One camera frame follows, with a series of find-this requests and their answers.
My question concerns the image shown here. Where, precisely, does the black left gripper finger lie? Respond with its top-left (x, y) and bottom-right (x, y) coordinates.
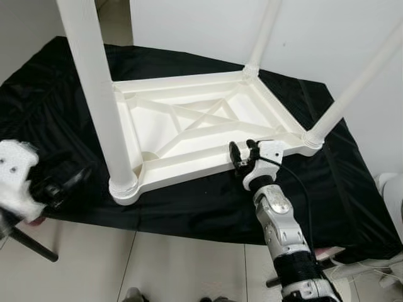
top-left (60, 165), bottom-right (93, 191)

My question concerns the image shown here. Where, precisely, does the white plastic table top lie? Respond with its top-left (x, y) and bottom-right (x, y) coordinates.
top-left (108, 63), bottom-right (325, 207)

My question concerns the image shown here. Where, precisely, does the white plastic table leg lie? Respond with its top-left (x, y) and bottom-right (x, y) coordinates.
top-left (302, 22), bottom-right (403, 150)
top-left (55, 0), bottom-right (140, 201)
top-left (242, 0), bottom-right (283, 79)

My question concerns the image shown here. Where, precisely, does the black metal table leg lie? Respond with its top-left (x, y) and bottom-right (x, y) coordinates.
top-left (0, 223), bottom-right (59, 262)

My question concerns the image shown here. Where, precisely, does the black tablecloth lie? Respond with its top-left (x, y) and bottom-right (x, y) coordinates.
top-left (0, 36), bottom-right (403, 262)

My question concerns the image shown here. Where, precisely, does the grey right robot foot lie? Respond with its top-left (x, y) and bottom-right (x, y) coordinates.
top-left (200, 295), bottom-right (235, 302)

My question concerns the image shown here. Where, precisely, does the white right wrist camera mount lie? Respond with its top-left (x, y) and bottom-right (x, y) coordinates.
top-left (242, 140), bottom-right (285, 189)

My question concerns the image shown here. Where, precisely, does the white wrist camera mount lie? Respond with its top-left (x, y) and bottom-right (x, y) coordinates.
top-left (242, 140), bottom-right (285, 189)
top-left (0, 140), bottom-right (40, 224)

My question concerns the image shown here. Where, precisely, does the white pedestal fan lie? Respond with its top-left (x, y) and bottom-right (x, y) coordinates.
top-left (327, 173), bottom-right (403, 290)

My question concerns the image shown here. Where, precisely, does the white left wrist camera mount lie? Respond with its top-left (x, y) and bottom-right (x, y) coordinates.
top-left (0, 140), bottom-right (40, 224)

